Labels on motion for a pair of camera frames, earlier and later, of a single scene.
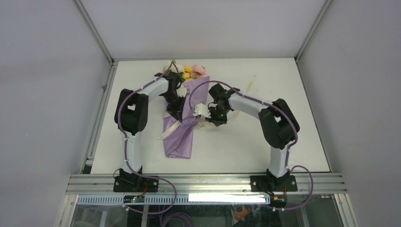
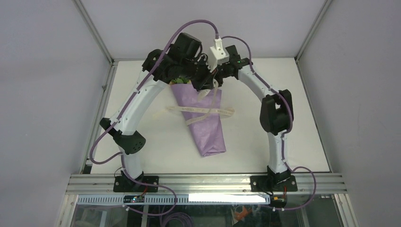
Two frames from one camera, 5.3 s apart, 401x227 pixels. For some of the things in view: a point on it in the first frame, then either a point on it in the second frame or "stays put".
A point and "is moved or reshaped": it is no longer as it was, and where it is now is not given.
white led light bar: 223,197 stays put
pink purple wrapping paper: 178,144 -> 208,132
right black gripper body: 218,114 -> 222,74
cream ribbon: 171,127 is moved or reshaped
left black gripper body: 173,100 -> 197,72
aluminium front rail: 306,183 stays put
